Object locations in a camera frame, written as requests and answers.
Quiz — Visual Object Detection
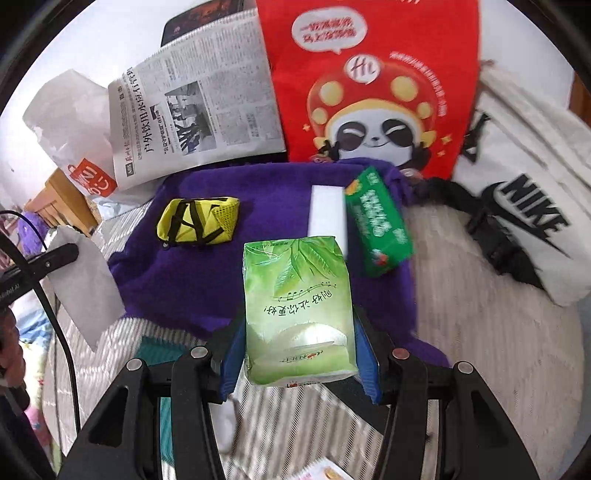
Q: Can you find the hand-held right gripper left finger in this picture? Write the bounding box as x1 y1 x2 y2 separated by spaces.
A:
58 318 247 480

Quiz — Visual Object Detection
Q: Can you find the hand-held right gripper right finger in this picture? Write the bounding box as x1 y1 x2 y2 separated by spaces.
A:
353 307 543 480

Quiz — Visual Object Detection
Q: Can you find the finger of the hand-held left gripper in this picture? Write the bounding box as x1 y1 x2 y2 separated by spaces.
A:
21 243 79 283

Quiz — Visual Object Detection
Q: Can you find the green striped cloth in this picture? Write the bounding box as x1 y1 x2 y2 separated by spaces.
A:
139 336 218 467

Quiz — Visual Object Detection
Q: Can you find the light green tissue pack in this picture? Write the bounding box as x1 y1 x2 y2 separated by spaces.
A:
243 235 360 387

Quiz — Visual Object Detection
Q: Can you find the yellow mesh pouch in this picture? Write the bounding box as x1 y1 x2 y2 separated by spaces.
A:
156 197 241 248

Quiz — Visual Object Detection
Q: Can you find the dark green tissue packet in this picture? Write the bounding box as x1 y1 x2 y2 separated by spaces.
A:
344 167 414 278

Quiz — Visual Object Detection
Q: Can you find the white sponge block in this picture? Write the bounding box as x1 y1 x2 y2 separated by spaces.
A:
307 184 352 257

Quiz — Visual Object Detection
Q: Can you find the person's left hand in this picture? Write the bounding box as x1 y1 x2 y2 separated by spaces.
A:
0 332 26 393

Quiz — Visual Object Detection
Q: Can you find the purple plush cloth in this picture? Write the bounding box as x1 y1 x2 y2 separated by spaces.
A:
21 212 48 241

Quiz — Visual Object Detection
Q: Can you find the colourful printed blanket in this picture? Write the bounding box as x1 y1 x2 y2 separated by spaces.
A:
18 295 63 464

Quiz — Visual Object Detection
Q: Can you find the grey striped quilt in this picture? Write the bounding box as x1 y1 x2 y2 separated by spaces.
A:
41 198 585 480

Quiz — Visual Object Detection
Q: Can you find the white plastic shopping bag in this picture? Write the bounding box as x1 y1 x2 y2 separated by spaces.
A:
22 69 162 217

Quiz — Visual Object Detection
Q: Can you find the purple towel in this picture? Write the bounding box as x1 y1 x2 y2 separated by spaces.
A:
108 159 451 370

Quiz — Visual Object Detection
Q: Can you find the folded newspaper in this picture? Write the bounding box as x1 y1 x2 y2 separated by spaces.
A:
108 9 287 191

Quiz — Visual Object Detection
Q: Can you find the black smartphone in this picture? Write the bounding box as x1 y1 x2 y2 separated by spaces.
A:
161 0 245 47

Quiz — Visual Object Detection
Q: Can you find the white waist bag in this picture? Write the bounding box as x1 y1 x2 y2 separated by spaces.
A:
406 60 591 308

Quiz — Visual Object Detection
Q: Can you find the red paper bag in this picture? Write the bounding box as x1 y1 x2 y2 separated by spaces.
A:
255 0 481 181

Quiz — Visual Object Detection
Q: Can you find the black cable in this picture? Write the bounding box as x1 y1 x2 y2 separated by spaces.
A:
0 210 83 437

